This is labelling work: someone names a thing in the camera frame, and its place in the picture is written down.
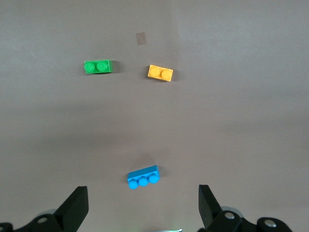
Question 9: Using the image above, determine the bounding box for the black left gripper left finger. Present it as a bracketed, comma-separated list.
[0, 186, 89, 232]

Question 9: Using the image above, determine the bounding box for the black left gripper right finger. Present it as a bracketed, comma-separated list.
[197, 185, 294, 232]

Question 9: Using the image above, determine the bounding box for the yellow two-stud block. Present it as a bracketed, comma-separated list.
[147, 64, 174, 82]

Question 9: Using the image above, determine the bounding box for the blue three-stud block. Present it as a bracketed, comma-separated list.
[126, 165, 160, 190]

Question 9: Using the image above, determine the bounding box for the green two-stud block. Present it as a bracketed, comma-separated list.
[84, 59, 114, 75]

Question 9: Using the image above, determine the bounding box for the small brown tape patch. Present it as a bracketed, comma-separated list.
[135, 32, 147, 46]

